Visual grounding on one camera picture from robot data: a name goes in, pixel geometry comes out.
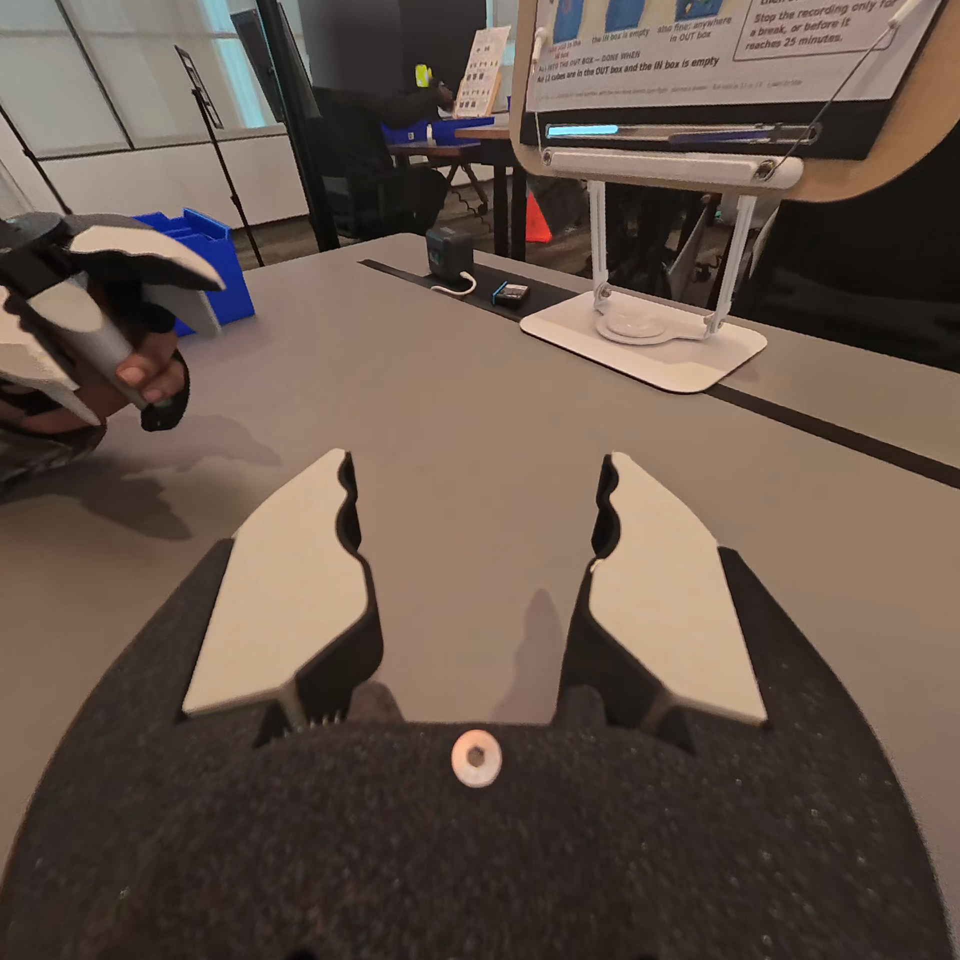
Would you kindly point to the person's left hand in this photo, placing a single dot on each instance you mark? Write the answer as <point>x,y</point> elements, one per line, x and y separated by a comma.
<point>154,367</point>

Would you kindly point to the orange traffic cone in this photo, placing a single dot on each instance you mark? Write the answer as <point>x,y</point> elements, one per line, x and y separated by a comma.
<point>537,225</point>

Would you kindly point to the black office chair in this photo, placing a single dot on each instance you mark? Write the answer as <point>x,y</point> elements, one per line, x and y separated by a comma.
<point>360,172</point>

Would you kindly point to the blue plastic bin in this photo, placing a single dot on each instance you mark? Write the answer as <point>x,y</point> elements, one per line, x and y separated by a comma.
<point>450,131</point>
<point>240,300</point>

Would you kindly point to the printed sign card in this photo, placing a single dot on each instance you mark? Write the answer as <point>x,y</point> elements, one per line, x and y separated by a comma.
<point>480,71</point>

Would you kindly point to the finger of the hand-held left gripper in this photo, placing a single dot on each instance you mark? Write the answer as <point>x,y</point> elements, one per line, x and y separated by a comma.
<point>142,251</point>
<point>195,311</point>

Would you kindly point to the silver light bar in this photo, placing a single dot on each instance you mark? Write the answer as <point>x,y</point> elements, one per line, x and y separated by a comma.
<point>585,130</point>

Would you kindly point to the black tablet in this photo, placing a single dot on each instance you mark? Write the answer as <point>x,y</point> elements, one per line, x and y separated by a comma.
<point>840,142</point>

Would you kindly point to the black metal post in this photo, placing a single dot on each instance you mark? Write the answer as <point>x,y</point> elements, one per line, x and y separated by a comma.
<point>300,135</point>

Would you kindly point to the small black battery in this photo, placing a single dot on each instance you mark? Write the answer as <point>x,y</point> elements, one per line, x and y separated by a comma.
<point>511,294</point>

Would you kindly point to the white stand with instruction board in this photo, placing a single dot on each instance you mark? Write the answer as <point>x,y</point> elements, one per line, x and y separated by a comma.
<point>900,150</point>

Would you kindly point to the wooden table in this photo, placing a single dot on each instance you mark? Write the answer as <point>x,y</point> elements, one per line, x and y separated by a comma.
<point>487,133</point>
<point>427,148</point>

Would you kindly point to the black charging box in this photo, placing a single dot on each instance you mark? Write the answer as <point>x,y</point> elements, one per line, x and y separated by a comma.
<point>448,251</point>

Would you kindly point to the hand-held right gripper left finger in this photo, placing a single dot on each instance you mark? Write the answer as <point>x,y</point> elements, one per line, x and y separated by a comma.
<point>285,600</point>

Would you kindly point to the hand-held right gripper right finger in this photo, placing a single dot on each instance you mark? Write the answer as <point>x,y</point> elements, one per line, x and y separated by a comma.
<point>667,607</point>

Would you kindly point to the white instruction sheet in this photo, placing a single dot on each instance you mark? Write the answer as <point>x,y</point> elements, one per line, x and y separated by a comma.
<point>675,82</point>

